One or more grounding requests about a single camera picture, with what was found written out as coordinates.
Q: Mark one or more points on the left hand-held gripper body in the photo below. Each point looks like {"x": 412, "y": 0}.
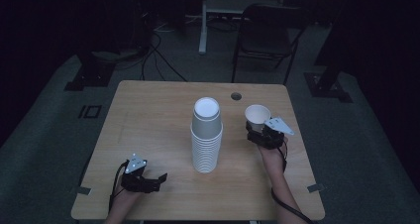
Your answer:
{"x": 135, "y": 181}

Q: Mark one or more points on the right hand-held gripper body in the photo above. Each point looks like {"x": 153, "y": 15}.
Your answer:
{"x": 269, "y": 138}

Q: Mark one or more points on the white paper cup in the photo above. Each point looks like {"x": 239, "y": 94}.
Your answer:
{"x": 257, "y": 115}

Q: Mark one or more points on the stack of white paper cups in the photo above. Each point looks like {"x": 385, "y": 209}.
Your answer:
{"x": 206, "y": 144}

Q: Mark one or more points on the person's left hand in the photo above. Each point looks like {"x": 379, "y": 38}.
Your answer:
{"x": 127, "y": 197}

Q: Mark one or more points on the person's right hand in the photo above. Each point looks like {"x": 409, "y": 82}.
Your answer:
{"x": 272, "y": 159}

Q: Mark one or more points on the grey tape piece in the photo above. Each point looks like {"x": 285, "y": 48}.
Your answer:
{"x": 315, "y": 187}
{"x": 84, "y": 190}

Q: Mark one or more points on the black stand with flat base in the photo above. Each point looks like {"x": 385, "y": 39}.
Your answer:
{"x": 90, "y": 75}
{"x": 328, "y": 85}

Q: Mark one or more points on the black folding chair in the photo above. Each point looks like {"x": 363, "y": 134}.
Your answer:
{"x": 264, "y": 35}

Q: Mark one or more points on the white metal desk frame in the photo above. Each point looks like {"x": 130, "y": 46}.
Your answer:
{"x": 203, "y": 22}

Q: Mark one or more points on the grey round base plate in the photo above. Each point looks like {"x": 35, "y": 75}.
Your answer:
{"x": 115, "y": 54}

